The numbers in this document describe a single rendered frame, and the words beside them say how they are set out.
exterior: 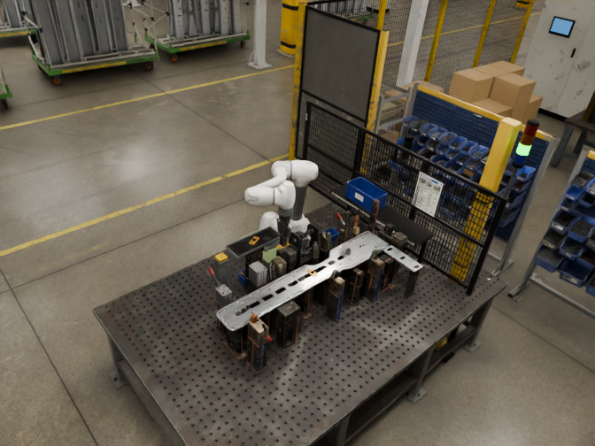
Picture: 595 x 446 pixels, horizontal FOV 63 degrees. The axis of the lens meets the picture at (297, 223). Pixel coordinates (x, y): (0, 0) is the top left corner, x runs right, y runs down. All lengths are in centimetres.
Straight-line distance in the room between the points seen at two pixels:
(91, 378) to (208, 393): 133
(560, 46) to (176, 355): 790
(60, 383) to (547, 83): 835
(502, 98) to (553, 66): 217
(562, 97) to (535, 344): 558
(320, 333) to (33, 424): 205
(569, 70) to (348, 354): 714
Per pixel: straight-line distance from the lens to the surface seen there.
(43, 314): 465
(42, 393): 411
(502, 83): 742
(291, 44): 1066
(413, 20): 726
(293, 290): 310
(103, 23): 967
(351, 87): 534
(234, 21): 1090
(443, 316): 360
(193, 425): 289
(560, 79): 944
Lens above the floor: 315
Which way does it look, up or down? 36 degrees down
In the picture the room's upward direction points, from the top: 5 degrees clockwise
